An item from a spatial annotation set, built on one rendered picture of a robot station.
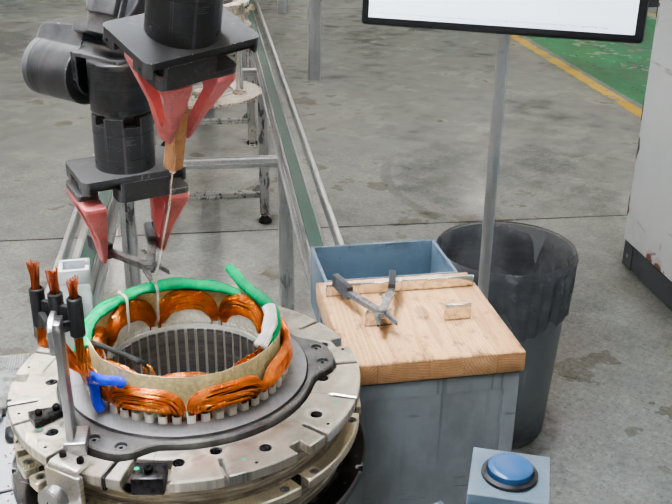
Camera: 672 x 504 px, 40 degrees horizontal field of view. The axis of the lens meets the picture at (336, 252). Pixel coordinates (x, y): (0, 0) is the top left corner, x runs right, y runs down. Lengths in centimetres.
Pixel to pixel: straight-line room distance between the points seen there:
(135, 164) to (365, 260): 44
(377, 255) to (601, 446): 164
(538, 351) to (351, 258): 136
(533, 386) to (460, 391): 160
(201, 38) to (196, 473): 33
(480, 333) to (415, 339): 7
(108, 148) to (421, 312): 39
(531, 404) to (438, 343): 164
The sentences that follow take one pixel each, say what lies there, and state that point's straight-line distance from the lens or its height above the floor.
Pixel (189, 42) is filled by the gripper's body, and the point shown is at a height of 141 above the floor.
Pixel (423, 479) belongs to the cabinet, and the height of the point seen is 91.
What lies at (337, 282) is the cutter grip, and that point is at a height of 109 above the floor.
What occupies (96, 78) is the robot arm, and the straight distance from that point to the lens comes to 87.
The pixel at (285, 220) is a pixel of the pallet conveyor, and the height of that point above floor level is 49.
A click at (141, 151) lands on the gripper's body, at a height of 128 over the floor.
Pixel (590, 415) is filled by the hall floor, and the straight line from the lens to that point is 289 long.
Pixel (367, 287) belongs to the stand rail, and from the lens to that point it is 108.
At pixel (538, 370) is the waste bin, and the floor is 26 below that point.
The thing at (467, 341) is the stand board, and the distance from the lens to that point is 99.
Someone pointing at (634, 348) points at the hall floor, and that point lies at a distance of 329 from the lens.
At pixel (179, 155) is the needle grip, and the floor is 131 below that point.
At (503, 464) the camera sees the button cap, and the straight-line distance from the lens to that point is 85.
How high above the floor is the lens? 154
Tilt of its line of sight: 24 degrees down
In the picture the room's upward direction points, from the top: 1 degrees clockwise
